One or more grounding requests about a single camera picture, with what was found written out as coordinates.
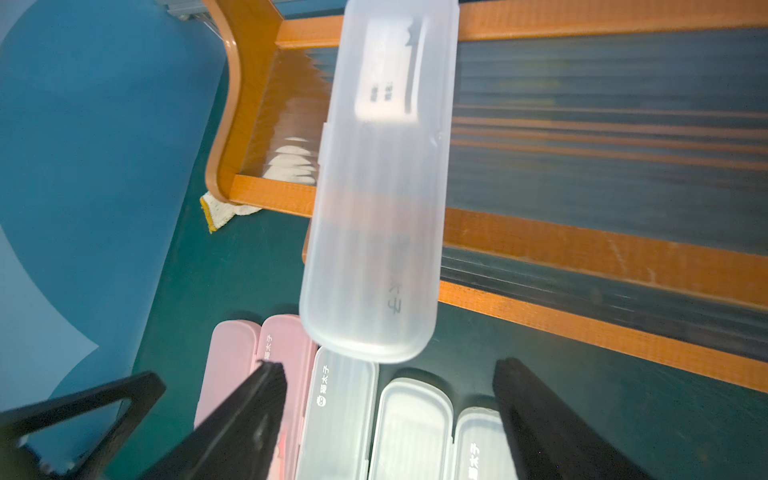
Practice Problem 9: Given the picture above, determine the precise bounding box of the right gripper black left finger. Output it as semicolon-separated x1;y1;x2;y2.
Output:
141;361;287;479

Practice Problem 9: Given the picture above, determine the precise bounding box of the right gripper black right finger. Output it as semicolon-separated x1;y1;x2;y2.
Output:
492;357;651;479

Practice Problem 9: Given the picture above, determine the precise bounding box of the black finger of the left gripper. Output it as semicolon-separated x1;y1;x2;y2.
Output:
1;372;166;479

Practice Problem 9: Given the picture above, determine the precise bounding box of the clear pencil case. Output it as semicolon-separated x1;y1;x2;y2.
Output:
368;378;453;480
296;347;379;479
450;407;518;480
299;1;460;364

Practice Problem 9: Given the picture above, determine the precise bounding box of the pink pencil case outer left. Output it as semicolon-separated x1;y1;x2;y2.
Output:
193;320;261;428

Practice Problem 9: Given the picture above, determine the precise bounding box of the pink pencil case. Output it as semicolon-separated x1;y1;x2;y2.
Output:
193;320;261;428
256;315;317;479

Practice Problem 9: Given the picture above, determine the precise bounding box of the pink pencil case inner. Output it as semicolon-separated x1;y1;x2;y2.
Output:
256;315;317;479

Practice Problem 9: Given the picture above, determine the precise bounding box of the orange wooden three-tier shelf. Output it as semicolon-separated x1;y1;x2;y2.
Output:
205;1;767;391

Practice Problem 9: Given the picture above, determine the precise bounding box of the white cotton work glove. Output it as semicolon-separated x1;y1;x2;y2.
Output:
199;192;260;234

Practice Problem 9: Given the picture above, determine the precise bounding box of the aluminium rear crossbar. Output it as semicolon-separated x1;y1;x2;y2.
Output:
155;0;208;21

